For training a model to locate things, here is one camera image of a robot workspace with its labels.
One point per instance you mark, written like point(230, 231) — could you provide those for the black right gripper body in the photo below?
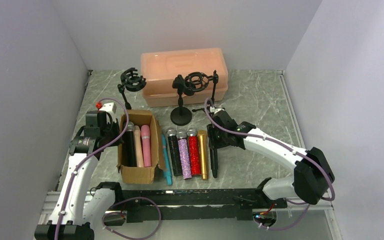
point(214, 139)

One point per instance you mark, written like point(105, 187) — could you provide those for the slim black microphone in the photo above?
point(213, 161)

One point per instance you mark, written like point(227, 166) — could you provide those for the gold microphone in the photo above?
point(202, 137)

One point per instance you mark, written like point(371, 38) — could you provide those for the red glitter microphone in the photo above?
point(193, 148)

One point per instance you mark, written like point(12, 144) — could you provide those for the black silver-head microphone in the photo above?
point(129, 142)

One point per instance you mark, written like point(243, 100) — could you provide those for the purple glitter microphone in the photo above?
point(184, 154)

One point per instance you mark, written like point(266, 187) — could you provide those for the peach beige microphone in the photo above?
point(138, 147)

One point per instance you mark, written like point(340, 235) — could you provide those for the pink microphone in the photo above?
point(146, 145)

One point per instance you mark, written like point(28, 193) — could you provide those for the black clip round-base stand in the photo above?
point(180, 116)

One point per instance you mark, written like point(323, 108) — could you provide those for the black glitter microphone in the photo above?
point(173, 144)

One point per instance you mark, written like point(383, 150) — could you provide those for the black shock mount round-base stand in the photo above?
point(132, 82)

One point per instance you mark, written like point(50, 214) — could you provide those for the blue plastic microphone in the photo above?
point(167, 172)

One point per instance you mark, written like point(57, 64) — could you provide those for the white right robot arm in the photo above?
point(311, 176)

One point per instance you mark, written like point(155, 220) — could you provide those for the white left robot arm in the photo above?
point(72, 218)

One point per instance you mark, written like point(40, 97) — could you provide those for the pink plastic storage box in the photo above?
point(160, 69)

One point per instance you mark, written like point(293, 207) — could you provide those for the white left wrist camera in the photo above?
point(109, 107)

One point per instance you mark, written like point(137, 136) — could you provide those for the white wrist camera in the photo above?
point(109, 107)
point(215, 110)

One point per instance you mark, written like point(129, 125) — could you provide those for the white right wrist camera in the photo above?
point(215, 110)

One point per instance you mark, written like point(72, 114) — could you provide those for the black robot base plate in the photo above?
point(192, 204)

